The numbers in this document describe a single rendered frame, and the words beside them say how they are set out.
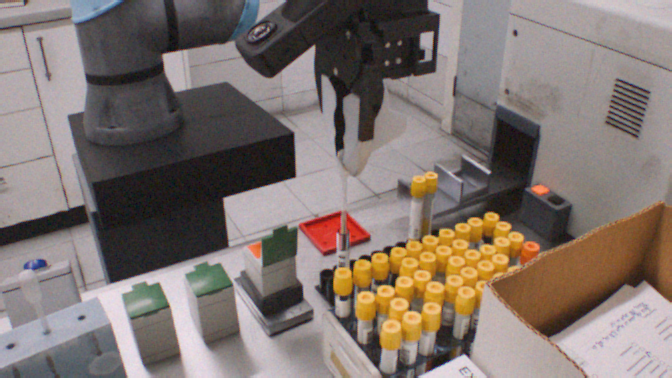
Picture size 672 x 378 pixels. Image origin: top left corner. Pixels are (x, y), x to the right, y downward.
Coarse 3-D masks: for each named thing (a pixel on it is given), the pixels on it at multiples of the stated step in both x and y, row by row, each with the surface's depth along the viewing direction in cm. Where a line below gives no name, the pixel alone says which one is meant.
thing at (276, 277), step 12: (252, 252) 60; (252, 264) 60; (276, 264) 59; (288, 264) 60; (252, 276) 61; (264, 276) 59; (276, 276) 60; (288, 276) 61; (264, 288) 60; (276, 288) 60
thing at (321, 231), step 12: (324, 216) 78; (336, 216) 78; (348, 216) 78; (300, 228) 76; (312, 228) 76; (324, 228) 76; (336, 228) 76; (348, 228) 76; (360, 228) 75; (312, 240) 73; (324, 240) 74; (360, 240) 73; (324, 252) 71
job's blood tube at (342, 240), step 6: (336, 234) 58; (342, 234) 58; (348, 234) 58; (336, 240) 59; (342, 240) 58; (348, 240) 58; (336, 246) 59; (342, 246) 58; (348, 246) 59; (336, 252) 60; (342, 252) 59; (348, 252) 59; (336, 258) 60; (342, 258) 59; (348, 258) 60; (336, 264) 60; (342, 264) 60; (348, 264) 60
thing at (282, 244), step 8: (272, 232) 56; (280, 232) 56; (288, 232) 57; (296, 232) 57; (264, 240) 56; (272, 240) 56; (280, 240) 57; (288, 240) 57; (296, 240) 58; (264, 248) 56; (272, 248) 57; (280, 248) 57; (288, 248) 58; (296, 248) 59; (264, 256) 57; (272, 256) 57; (280, 256) 58; (288, 256) 59; (264, 264) 57
